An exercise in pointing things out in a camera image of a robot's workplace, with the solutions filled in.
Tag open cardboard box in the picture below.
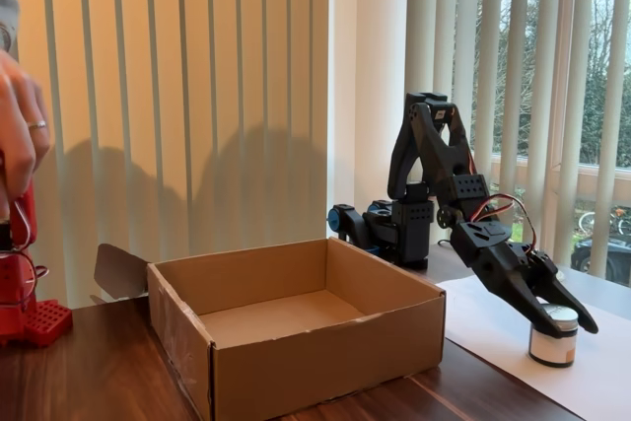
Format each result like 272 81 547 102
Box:
90 237 448 421

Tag person's hand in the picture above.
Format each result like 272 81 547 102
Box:
0 48 53 218

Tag white paper sheet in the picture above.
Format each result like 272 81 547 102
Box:
436 268 631 421

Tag white vertical blinds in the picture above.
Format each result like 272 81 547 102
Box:
403 0 631 289
0 0 329 309

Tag red perforated base plate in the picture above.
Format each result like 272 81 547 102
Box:
22 298 74 348

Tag black clamp with blue knob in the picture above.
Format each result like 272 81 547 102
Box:
327 203 381 254

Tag red leader arm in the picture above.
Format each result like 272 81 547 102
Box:
0 149 50 348

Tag small jar with silver lid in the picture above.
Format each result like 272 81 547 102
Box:
527 303 579 369

